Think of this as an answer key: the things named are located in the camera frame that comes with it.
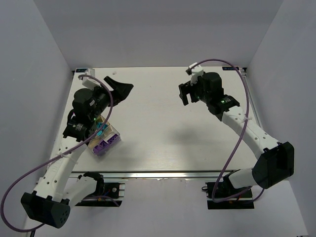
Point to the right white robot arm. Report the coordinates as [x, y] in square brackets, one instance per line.
[275, 160]

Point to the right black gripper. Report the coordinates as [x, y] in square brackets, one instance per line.
[187, 90]

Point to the clear plastic sorting container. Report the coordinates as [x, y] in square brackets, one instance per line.
[107, 134]

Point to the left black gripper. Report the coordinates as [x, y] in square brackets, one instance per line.
[111, 94]

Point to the purple round lego piece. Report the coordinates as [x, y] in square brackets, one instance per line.
[97, 150]

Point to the long cyan lego brick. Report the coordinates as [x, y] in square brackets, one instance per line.
[101, 125]

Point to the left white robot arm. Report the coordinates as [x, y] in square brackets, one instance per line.
[50, 202]

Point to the purple printed lego brick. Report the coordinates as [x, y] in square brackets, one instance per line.
[102, 145]

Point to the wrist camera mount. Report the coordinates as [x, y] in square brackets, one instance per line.
[87, 81]
[194, 70]

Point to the left blue corner label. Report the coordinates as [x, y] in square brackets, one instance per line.
[81, 70]

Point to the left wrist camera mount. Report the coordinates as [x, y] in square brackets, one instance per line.
[87, 81]

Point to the right blue corner label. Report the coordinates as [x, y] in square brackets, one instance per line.
[230, 68]

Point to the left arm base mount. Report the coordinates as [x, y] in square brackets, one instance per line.
[107, 193]

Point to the purple lego brick upside-down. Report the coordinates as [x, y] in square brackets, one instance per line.
[113, 139]

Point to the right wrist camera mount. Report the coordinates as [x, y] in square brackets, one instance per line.
[194, 70]

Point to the blue corner label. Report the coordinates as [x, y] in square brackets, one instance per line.
[81, 70]
[230, 68]

